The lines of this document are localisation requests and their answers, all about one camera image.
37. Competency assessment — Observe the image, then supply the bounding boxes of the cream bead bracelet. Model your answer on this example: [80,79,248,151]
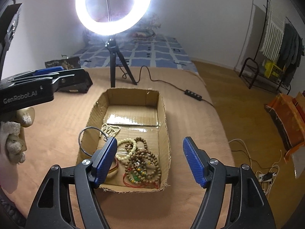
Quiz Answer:
[115,138,138,161]

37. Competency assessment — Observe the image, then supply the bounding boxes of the white pearl necklace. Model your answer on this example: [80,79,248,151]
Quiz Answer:
[100,123,121,141]

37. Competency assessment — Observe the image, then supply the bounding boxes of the dark blue bangle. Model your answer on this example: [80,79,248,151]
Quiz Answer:
[78,126,105,158]

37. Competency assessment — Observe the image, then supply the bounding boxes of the red string jade pendant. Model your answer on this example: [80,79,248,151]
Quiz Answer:
[123,168,160,189]

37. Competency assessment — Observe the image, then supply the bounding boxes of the brown wooden bead necklace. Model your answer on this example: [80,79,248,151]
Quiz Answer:
[124,136,162,184]

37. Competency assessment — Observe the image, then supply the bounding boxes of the left gloved hand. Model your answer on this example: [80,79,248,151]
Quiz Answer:
[1,107,35,164]

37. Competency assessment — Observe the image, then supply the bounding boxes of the black snack bag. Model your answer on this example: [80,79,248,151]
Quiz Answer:
[45,56,93,94]

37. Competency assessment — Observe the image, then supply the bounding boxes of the black tripod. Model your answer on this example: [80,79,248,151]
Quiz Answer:
[104,38,138,88]

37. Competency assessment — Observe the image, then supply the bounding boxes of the open cardboard box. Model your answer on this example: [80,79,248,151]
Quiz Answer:
[87,88,171,193]

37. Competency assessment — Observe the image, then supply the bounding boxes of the folded floral quilt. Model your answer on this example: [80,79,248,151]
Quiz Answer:
[129,12,161,38]

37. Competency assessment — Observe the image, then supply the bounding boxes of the orange plastic box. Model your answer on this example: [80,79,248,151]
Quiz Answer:
[265,92,304,161]

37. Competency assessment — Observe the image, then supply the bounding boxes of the yellow box on rack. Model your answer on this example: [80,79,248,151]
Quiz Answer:
[263,60,286,81]

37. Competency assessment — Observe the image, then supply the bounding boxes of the black clothes rack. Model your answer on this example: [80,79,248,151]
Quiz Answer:
[239,0,304,94]

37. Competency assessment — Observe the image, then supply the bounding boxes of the black cable with controller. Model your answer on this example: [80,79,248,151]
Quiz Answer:
[120,65,215,108]

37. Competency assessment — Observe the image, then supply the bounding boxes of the white power strip cables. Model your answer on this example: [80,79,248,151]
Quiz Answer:
[228,138,283,196]

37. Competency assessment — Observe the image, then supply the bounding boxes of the ring light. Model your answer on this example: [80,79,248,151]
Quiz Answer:
[75,0,152,36]

